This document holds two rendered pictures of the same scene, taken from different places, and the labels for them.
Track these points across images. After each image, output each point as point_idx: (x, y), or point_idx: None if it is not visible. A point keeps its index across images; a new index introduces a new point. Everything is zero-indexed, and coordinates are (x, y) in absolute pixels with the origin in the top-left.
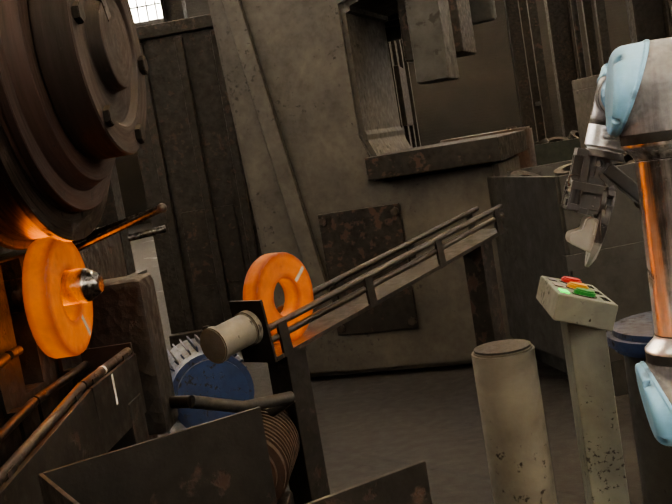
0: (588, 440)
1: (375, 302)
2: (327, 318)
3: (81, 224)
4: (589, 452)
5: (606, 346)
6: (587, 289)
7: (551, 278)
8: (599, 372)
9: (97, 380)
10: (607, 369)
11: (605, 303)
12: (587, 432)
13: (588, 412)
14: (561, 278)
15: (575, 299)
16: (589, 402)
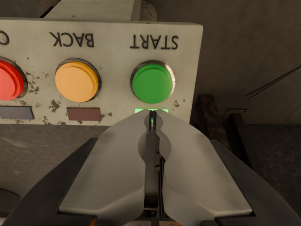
0: (140, 9)
1: (154, 220)
2: (169, 224)
3: None
4: (140, 6)
5: (133, 10)
6: (145, 81)
7: (14, 114)
8: (136, 12)
9: None
10: (135, 2)
11: (199, 52)
12: (139, 11)
13: (139, 15)
14: (6, 99)
15: (192, 102)
16: (138, 16)
